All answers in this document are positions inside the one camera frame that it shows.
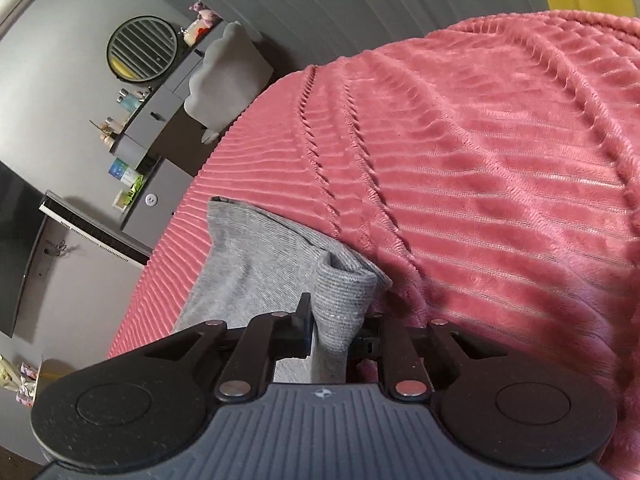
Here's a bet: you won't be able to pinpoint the grey cabinet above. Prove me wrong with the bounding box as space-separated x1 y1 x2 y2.
120 156 196 252

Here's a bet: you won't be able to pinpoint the white and red plush toy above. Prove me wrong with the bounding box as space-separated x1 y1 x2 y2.
182 14 223 46

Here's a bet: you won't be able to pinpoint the colourful packets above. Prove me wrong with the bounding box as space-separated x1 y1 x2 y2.
0 355 44 409

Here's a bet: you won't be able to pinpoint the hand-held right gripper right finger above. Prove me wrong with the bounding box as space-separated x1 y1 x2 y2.
349 311 507 402

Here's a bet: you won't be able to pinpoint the green plant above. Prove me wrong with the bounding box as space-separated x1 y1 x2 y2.
114 175 147 210

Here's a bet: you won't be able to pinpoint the grey cloud-shaped chair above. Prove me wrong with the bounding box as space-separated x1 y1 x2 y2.
183 21 276 136

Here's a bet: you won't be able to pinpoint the small cosmetic bottles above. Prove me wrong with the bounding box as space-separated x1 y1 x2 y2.
90 116 126 149

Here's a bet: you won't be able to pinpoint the white wall shelf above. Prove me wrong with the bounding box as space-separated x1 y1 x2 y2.
39 190 153 265

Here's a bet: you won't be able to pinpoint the grey pants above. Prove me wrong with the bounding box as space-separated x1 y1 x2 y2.
172 196 393 385

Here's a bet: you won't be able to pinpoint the blue box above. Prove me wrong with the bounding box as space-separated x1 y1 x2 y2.
109 158 135 182

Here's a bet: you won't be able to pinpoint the dark grey dresser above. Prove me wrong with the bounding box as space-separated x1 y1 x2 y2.
112 49 236 162

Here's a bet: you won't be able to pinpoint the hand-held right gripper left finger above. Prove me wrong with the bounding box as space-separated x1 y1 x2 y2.
107 293 314 402

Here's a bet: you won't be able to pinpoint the round black-framed mirror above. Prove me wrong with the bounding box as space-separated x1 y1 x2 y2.
106 16 179 81

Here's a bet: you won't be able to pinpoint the pink ribbed blanket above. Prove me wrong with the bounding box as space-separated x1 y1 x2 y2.
107 7 640 480

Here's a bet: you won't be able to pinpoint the black television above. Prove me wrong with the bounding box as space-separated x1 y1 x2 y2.
0 162 44 339

